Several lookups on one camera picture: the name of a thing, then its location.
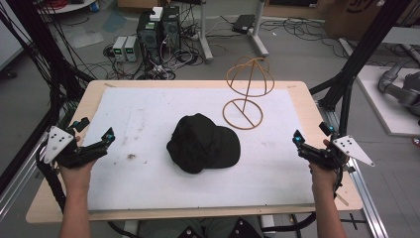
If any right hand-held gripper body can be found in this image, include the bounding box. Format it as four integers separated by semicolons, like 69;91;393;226
298;135;376;172

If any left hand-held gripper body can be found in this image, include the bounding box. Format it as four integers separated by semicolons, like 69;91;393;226
43;125;109;170

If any wooden hat stand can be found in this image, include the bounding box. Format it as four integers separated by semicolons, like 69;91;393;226
222;56;276;131

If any black baseball cap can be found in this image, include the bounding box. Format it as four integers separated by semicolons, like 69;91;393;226
165;112;242;176

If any person's left hand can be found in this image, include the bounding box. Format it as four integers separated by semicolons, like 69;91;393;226
58;157;99;188

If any person's right hand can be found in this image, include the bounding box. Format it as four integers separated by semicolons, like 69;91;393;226
308;163;347;196

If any wooden table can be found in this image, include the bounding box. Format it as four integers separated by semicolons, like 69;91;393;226
25;79;364;224

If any white floor platform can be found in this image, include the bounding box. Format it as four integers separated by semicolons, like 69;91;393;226
356;64;420;137

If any white table mat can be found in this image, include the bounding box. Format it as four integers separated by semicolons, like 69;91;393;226
81;86;315;211

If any grey bench power supply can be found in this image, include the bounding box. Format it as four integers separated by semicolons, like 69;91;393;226
111;36;129;62
124;35;140;63

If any large black computer tower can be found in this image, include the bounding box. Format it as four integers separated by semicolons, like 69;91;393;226
136;12;163;65

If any white desk leg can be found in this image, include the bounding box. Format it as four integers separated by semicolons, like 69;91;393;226
197;0;214;64
250;0;270;59

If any brown cardboard box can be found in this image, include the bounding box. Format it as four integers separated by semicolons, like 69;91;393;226
324;0;412;42

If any white round table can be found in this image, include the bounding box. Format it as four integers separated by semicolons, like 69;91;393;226
37;0;97;15

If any slim black computer tower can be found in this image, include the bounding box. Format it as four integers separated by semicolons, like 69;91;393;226
160;5;182;52

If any flat black floor device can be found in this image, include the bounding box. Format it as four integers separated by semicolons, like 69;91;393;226
231;14;257;36

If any white box on tower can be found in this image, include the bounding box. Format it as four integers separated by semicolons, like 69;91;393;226
149;6;164;23

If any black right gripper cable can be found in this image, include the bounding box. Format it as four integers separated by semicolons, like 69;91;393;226
332;164;345;200

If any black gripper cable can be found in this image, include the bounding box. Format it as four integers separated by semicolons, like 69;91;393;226
332;164;345;200
35;144;67;213

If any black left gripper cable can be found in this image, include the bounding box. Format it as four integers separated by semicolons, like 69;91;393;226
35;144;67;213

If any aluminium rail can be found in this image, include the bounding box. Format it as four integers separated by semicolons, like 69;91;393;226
317;101;390;238
0;132;52;221

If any black metal frame post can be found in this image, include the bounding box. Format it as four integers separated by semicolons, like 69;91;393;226
309;0;414;137

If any black frame with cable bundle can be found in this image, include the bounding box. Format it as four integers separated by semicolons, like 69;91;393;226
0;0;95;133

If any tangle of floor cables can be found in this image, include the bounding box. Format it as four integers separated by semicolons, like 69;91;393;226
102;19;212;81

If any black bracket with screws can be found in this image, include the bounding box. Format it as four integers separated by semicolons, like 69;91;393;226
227;217;263;238
177;225;203;238

